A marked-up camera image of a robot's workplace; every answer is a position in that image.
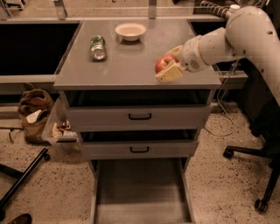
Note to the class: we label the brown bag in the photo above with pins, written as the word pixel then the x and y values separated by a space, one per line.
pixel 34 109

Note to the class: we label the grey top drawer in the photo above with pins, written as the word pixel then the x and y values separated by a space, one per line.
pixel 137 109

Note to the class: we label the white bowl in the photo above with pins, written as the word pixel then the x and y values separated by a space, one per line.
pixel 130 31

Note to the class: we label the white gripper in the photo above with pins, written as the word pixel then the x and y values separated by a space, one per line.
pixel 189 53

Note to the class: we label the grey drawer cabinet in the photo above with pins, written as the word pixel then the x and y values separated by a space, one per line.
pixel 129 66

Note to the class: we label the grey middle drawer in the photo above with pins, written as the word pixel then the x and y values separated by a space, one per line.
pixel 161 143

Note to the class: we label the white corrugated hose fixture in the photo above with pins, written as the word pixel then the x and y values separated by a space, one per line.
pixel 220 11

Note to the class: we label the green soda can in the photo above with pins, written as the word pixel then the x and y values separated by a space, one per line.
pixel 98 48

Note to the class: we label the brown shoe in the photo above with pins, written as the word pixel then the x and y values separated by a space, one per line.
pixel 22 219

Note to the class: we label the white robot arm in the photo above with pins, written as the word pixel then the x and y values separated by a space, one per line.
pixel 248 34

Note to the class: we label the grey drawer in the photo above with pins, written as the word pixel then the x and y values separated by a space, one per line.
pixel 140 191
pixel 137 109
pixel 161 143

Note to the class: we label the clear plastic bin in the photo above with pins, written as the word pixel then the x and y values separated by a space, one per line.
pixel 58 132

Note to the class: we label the red apple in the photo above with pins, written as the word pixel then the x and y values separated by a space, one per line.
pixel 163 62

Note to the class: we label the black chair base leg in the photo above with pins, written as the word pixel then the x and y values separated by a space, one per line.
pixel 20 177

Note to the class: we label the grey bottom drawer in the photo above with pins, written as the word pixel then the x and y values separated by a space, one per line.
pixel 140 191

